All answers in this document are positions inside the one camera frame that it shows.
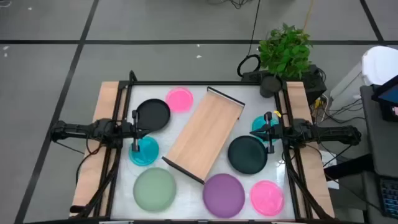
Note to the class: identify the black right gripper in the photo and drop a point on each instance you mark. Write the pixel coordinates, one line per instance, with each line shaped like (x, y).
(278, 133)

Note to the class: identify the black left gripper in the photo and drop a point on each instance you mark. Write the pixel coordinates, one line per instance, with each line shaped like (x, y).
(135, 143)

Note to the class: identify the translucent cyan plate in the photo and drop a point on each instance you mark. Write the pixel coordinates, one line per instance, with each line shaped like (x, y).
(146, 152)
(257, 123)

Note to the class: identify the dark teal plate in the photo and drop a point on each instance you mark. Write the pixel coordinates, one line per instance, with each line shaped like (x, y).
(247, 155)

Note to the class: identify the sage green plate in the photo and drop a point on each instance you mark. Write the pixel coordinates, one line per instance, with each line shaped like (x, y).
(154, 189)

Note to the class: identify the translucent pink plate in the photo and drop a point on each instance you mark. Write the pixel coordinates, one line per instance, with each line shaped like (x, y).
(267, 198)
(179, 99)

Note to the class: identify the purple plate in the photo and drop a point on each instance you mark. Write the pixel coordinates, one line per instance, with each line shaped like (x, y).
(224, 196)

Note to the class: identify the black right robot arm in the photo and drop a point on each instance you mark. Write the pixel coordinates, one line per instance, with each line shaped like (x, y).
(326, 133)

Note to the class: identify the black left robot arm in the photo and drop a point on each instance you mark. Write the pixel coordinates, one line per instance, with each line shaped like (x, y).
(77, 129)

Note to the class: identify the black plate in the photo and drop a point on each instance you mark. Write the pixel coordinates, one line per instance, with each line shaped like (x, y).
(154, 113)

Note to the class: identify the yellow tag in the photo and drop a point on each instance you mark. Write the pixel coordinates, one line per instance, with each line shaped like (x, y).
(277, 114)

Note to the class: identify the black plant pot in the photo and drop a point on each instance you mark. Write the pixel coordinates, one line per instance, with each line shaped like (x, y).
(270, 86)

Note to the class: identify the tan wooden side board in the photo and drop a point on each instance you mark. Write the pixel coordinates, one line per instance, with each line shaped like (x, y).
(314, 174)
(93, 161)

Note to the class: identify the black computer box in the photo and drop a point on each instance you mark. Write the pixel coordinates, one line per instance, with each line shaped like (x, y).
(311, 84)

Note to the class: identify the white paper sheet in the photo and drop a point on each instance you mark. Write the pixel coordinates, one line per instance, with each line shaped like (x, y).
(329, 161)

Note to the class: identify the green leafy plant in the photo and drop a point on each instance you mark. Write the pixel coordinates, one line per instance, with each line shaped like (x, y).
(284, 51)

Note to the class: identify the grey desk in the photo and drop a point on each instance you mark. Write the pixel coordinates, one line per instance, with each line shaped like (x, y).
(382, 143)

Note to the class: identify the black tablet screen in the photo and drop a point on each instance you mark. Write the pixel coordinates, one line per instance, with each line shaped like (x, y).
(388, 96)

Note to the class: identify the white bin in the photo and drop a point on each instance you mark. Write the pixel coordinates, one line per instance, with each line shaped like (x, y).
(381, 63)

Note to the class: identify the black keyboard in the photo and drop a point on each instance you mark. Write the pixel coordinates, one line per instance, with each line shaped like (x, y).
(388, 197)

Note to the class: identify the wooden shelf with black frame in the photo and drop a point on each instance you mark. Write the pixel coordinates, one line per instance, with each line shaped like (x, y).
(205, 133)

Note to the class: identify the black aluminium table frame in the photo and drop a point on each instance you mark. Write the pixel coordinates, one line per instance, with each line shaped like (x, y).
(199, 83)

